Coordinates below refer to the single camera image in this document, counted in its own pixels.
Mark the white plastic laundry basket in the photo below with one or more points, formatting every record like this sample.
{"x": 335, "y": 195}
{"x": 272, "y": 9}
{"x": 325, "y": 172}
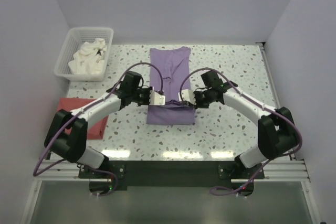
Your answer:
{"x": 74, "y": 39}

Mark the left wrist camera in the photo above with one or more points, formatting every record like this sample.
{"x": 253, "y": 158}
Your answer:
{"x": 157, "y": 98}

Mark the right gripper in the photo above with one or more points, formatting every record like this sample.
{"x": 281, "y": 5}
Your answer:
{"x": 198, "y": 106}

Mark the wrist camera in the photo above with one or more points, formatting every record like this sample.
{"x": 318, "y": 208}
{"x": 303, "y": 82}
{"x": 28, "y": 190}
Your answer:
{"x": 157, "y": 98}
{"x": 187, "y": 96}

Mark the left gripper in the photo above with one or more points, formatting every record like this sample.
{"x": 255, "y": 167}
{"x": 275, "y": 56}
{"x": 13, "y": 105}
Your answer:
{"x": 147, "y": 91}

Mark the aluminium side rail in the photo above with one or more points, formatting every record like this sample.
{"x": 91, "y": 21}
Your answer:
{"x": 261, "y": 46}

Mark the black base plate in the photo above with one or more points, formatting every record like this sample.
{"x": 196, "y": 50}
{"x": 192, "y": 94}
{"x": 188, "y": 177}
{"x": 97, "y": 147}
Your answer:
{"x": 113, "y": 183}

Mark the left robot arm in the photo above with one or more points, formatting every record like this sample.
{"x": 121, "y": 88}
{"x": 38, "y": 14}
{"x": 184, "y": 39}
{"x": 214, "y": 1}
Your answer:
{"x": 68, "y": 133}

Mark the folded red t shirt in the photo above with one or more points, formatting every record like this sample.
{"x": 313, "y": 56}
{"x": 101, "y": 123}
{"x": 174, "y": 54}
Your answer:
{"x": 96, "y": 132}

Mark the white crumpled t shirt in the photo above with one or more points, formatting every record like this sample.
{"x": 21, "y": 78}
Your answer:
{"x": 89, "y": 59}

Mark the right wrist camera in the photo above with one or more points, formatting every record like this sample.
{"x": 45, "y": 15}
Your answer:
{"x": 187, "y": 96}

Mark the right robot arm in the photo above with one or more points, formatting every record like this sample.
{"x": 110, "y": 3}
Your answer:
{"x": 276, "y": 131}

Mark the aluminium front rail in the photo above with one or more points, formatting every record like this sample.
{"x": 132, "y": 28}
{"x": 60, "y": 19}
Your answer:
{"x": 223, "y": 170}

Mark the purple t shirt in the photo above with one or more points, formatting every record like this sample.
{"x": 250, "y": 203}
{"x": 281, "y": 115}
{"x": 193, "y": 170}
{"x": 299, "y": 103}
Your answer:
{"x": 174, "y": 67}

